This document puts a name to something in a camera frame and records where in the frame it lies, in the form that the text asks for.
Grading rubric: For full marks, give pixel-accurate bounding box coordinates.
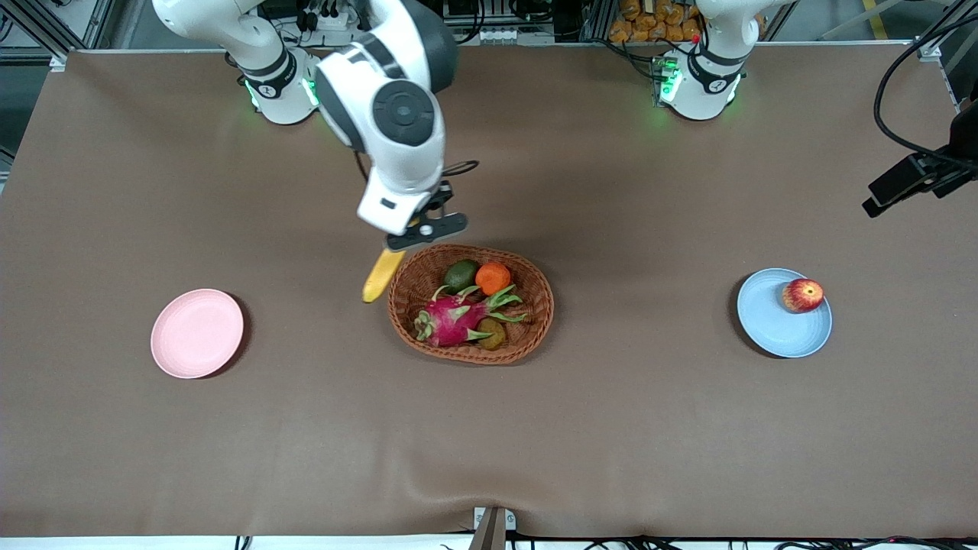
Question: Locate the red yellow apple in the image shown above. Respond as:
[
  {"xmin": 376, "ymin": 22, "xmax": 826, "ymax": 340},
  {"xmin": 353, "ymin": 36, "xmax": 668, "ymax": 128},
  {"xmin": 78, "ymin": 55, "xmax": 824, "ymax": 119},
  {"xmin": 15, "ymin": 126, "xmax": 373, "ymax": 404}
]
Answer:
[{"xmin": 782, "ymin": 278, "xmax": 825, "ymax": 313}]

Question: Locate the orange fruit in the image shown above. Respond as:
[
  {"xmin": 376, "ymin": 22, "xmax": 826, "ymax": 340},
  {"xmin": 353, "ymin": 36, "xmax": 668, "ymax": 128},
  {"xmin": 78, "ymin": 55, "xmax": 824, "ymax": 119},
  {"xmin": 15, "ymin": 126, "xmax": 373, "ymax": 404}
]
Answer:
[{"xmin": 475, "ymin": 261, "xmax": 512, "ymax": 296}]

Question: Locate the light blue round plate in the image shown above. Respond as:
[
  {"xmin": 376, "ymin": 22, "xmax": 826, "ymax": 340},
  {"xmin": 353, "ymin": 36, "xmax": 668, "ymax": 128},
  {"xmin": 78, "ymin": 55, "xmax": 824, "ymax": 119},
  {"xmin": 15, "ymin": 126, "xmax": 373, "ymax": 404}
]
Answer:
[{"xmin": 737, "ymin": 268, "xmax": 833, "ymax": 359}]

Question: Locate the orange yellow snack pile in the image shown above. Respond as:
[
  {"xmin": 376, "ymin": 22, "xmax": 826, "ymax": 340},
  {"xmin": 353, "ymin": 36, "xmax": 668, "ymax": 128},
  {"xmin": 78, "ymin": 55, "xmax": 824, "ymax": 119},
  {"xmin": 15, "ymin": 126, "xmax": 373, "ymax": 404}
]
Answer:
[{"xmin": 609, "ymin": 0, "xmax": 702, "ymax": 44}]

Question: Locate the green avocado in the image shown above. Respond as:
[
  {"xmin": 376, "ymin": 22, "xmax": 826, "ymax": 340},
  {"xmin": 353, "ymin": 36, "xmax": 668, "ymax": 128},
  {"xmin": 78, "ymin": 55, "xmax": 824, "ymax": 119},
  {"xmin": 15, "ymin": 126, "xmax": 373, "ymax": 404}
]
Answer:
[{"xmin": 444, "ymin": 259, "xmax": 481, "ymax": 294}]

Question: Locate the brown table cloth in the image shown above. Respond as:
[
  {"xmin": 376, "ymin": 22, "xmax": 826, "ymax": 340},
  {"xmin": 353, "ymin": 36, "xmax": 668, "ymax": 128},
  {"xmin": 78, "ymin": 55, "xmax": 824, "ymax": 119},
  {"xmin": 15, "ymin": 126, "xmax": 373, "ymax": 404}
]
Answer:
[{"xmin": 0, "ymin": 42, "xmax": 978, "ymax": 539}]

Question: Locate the yellow banana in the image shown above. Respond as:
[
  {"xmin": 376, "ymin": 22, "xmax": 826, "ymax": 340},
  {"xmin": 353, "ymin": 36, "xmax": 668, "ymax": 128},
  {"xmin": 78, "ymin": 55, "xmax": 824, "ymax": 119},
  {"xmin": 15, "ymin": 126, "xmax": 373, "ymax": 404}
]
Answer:
[{"xmin": 362, "ymin": 218, "xmax": 419, "ymax": 304}]

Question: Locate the aluminium frame profile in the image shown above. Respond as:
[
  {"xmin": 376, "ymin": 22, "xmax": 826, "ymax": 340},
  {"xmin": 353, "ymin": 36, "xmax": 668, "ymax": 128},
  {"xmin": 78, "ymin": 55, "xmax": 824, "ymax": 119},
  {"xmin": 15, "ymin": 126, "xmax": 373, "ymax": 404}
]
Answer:
[
  {"xmin": 0, "ymin": 0, "xmax": 115, "ymax": 62},
  {"xmin": 913, "ymin": 0, "xmax": 978, "ymax": 62}
]

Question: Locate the pink dragon fruit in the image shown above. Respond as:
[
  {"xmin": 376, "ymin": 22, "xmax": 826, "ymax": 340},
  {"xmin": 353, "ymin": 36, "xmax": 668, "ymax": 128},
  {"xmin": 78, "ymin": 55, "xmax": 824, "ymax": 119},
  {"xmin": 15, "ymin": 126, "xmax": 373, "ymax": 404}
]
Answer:
[{"xmin": 413, "ymin": 284, "xmax": 529, "ymax": 348}]

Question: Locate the black electronics rack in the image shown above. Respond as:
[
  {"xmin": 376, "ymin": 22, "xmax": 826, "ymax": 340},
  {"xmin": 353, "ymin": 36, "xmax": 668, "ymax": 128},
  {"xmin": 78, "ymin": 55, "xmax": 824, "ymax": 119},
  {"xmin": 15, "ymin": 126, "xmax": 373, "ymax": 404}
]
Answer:
[{"xmin": 447, "ymin": 0, "xmax": 556, "ymax": 45}]

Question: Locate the white power strip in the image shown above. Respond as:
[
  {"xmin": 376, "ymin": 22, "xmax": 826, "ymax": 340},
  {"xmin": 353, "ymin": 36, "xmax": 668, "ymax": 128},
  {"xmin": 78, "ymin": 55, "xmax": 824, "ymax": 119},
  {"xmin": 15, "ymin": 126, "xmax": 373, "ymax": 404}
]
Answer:
[{"xmin": 302, "ymin": 6, "xmax": 364, "ymax": 33}]

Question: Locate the brown wicker basket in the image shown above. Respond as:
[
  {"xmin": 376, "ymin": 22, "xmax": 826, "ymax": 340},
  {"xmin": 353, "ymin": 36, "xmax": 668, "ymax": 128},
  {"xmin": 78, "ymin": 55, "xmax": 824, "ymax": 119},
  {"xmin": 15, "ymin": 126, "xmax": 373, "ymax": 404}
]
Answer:
[{"xmin": 387, "ymin": 244, "xmax": 555, "ymax": 365}]

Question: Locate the pink round plate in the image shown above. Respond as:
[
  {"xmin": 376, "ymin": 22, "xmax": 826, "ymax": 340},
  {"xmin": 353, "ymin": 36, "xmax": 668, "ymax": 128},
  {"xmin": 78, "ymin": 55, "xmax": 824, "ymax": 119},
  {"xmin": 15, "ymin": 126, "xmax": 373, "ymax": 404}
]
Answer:
[{"xmin": 151, "ymin": 289, "xmax": 245, "ymax": 380}]

